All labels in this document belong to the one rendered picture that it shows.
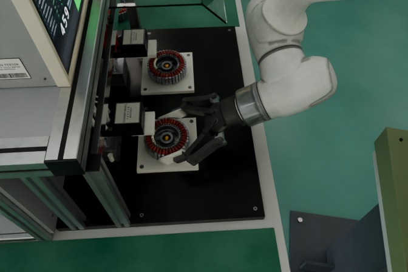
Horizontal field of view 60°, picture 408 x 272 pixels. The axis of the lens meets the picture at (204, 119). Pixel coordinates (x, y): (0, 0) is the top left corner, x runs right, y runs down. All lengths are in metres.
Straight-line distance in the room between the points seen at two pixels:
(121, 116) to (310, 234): 1.11
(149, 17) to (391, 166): 0.87
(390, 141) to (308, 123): 1.02
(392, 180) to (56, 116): 0.72
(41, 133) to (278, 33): 0.49
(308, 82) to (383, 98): 1.49
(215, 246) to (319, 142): 1.17
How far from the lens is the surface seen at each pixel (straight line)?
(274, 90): 0.74
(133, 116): 0.79
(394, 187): 0.91
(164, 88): 1.01
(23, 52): 0.58
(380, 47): 2.48
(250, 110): 0.76
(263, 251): 0.84
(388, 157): 0.95
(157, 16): 1.28
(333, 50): 2.35
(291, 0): 0.74
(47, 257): 0.90
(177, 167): 0.87
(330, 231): 1.70
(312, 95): 0.74
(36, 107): 0.61
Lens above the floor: 1.56
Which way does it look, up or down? 56 degrees down
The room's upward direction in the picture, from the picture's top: straight up
